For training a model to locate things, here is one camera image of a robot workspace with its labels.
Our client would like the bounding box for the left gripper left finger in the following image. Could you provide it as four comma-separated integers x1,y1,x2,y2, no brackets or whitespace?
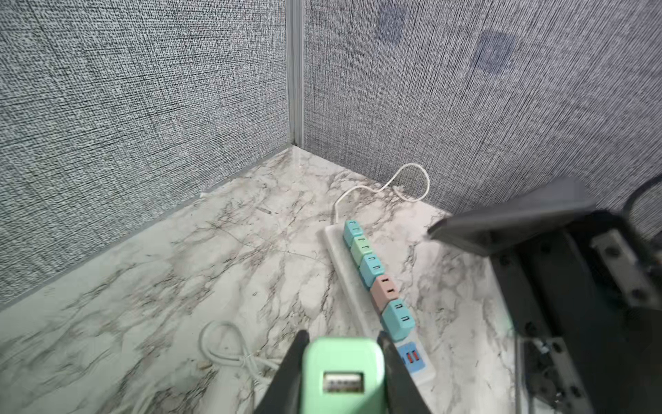
254,331,310,414

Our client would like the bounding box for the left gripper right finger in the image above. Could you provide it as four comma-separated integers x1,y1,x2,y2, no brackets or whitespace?
377,331,431,414

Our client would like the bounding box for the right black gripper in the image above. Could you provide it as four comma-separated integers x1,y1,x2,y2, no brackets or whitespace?
427,178,661,413

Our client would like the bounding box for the long white power strip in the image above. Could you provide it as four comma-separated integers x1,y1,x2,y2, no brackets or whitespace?
322,224,436,386

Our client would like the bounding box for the green plug cube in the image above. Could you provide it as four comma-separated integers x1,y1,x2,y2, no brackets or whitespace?
299,337,387,413
350,236,373,267

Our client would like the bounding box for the teal plug cube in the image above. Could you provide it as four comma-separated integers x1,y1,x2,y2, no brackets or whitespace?
343,220,364,248
359,254,384,290
381,299,415,343

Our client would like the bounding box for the pink plug cube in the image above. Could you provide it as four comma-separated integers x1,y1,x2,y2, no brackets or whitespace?
370,274,399,314

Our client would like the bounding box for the blue strip white cable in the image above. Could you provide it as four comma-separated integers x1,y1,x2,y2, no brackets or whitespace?
198,320,283,386

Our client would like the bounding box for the long strip white cable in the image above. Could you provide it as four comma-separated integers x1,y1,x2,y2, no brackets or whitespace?
330,162,431,226

